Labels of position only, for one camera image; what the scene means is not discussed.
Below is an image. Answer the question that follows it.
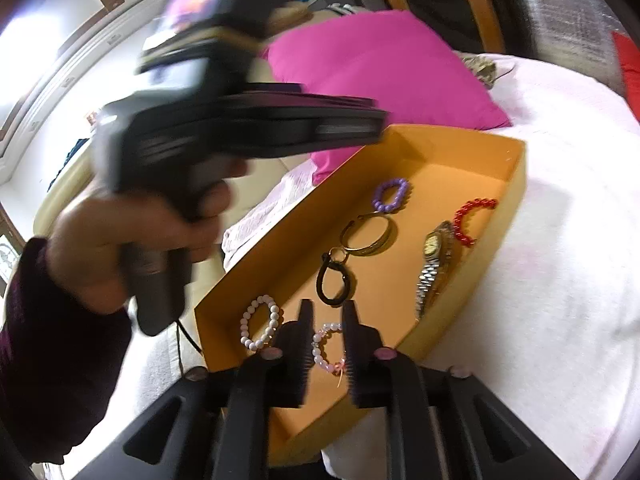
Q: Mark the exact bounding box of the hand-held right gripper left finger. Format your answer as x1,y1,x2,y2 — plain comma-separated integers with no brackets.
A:
75,299,316,480

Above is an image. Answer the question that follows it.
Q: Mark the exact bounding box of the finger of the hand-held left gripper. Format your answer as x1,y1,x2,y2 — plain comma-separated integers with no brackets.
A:
215,102,391,156
235,82,378,111

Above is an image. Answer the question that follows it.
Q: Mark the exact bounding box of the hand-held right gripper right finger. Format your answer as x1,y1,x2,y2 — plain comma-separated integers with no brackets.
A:
341,300,581,480

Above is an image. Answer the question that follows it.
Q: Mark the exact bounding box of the pink white bead bracelet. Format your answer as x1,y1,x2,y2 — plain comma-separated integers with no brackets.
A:
311,322,348,376

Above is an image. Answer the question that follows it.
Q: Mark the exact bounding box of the black loop keyring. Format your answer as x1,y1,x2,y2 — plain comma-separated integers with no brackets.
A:
317,246,357,307

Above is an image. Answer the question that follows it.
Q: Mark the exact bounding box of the orange cardboard box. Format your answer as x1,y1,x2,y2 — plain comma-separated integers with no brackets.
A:
194,124,528,466

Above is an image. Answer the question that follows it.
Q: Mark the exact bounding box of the red bead bracelet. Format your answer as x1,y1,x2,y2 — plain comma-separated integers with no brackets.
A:
452,197,499,250

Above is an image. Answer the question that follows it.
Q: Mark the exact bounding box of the person's left forearm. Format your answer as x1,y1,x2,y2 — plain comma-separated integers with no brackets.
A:
0,237,133,466

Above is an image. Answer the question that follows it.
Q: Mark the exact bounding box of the person's left hand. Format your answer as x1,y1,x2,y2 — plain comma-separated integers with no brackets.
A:
47,160,251,317

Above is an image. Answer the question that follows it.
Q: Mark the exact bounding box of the pink pillow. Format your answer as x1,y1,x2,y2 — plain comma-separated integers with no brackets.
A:
260,9,513,188

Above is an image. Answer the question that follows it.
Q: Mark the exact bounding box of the metal bangle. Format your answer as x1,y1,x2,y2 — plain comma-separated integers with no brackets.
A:
341,212,398,257

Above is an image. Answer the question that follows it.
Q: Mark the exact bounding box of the silver gold wristwatch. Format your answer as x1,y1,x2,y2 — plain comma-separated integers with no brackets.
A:
415,220,458,320

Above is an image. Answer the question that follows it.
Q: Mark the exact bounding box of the patterned cloth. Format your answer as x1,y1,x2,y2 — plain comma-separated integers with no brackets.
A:
460,52,498,91

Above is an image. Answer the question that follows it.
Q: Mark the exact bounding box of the wooden cabinet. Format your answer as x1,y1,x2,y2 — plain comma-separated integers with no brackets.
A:
372,0,518,56

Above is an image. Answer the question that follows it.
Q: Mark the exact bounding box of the pale pink blanket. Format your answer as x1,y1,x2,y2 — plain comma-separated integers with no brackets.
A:
130,52,640,480

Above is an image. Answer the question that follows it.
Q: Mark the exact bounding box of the red pillow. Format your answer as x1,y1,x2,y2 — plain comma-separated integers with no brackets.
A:
611,30,640,123

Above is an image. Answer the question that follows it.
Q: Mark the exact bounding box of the purple bead bracelet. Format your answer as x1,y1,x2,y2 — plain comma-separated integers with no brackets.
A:
371,178,412,213

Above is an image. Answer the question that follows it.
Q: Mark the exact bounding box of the black cable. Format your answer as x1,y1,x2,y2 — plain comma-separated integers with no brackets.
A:
175,317,207,358

